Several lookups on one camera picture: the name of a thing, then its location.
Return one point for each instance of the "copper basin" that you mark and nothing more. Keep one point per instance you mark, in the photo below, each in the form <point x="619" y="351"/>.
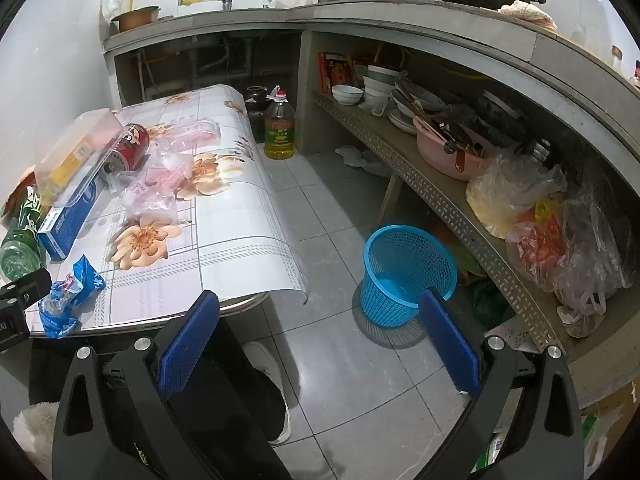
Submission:
<point x="135" y="19"/>

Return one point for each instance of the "white shoe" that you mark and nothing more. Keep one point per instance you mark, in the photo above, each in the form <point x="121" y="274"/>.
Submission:
<point x="270" y="375"/>

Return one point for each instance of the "white fluffy slipper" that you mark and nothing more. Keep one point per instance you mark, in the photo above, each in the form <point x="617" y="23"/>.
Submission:
<point x="35" y="430"/>

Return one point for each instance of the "clear bag with dark contents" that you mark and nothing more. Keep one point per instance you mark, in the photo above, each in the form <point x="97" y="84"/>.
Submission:
<point x="595" y="260"/>

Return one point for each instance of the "crumpled blue wrapper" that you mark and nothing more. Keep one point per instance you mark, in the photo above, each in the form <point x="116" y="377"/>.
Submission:
<point x="80" y="280"/>

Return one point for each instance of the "red snack packet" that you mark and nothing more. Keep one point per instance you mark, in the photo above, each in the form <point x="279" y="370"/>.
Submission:
<point x="22" y="187"/>

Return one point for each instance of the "blue plastic mesh basket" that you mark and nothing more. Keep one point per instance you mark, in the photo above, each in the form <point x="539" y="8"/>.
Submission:
<point x="395" y="290"/>

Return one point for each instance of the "stack of bowls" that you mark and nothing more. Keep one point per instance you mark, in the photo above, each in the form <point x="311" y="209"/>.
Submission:
<point x="379" y="80"/>

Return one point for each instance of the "floral white tablecloth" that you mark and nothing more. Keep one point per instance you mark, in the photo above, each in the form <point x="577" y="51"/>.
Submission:
<point x="235" y="220"/>

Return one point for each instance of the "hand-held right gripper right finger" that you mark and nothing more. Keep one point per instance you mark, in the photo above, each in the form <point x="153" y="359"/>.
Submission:
<point x="450" y="342"/>

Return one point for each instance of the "red printed box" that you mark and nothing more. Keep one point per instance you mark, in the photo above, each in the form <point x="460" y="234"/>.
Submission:
<point x="336" y="72"/>

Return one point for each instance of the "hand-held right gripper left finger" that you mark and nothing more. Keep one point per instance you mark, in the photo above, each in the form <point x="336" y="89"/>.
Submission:
<point x="187" y="345"/>

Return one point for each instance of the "clear box with yellow contents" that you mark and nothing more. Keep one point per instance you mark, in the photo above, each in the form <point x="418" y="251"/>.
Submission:
<point x="75" y="150"/>

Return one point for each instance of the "beige towel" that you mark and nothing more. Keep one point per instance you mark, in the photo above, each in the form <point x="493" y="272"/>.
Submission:
<point x="530" y="15"/>

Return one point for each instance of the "red cartoon drink can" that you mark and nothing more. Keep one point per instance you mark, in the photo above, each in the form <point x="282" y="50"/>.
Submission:
<point x="131" y="145"/>

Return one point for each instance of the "dark ceramic jar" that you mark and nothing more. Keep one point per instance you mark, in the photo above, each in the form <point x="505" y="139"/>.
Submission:
<point x="255" y="110"/>

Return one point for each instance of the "perforated metal shelf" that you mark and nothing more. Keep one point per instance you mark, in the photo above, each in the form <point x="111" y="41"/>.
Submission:
<point x="400" y="155"/>

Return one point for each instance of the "blue and white carton box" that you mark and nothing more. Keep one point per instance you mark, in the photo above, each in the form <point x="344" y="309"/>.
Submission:
<point x="57" y="230"/>

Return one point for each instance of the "pink transparent plastic bag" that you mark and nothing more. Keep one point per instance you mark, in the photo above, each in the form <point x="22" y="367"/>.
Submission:
<point x="155" y="185"/>
<point x="195" y="132"/>

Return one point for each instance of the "cooking oil bottle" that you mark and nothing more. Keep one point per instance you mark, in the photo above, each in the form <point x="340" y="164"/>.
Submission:
<point x="279" y="130"/>

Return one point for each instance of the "red plastic bag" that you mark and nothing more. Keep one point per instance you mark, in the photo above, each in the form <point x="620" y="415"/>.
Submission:
<point x="537" y="250"/>

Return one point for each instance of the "green plastic bag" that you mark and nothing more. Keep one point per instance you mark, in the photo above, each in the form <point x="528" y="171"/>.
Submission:
<point x="490" y="305"/>

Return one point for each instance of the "person's black trouser leg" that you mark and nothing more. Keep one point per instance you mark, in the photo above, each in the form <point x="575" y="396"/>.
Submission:
<point x="235" y="400"/>

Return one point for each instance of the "cardboard box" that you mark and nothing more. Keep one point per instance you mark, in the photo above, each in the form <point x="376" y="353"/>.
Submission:
<point x="612" y="410"/>

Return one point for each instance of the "white bowl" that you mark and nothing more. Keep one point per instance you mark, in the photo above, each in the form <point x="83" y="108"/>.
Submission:
<point x="347" y="95"/>

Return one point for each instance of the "pink plastic basin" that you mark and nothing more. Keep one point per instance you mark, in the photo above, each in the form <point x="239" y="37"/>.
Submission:
<point x="450" y="160"/>

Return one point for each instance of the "stack of plates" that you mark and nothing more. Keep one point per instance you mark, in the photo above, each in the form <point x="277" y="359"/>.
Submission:
<point x="402" y="117"/>

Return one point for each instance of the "white cloth on floor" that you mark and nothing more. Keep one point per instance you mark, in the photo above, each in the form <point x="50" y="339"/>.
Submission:
<point x="362" y="157"/>

